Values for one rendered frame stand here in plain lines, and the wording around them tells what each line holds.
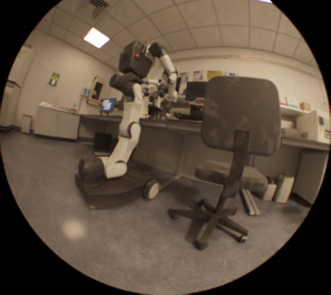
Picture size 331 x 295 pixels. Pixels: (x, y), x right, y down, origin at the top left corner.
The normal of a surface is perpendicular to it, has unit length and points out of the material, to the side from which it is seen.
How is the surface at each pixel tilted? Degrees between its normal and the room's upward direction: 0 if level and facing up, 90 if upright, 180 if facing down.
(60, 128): 90
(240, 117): 90
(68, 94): 90
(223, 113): 90
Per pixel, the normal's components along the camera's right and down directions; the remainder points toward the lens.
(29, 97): 0.86, 0.12
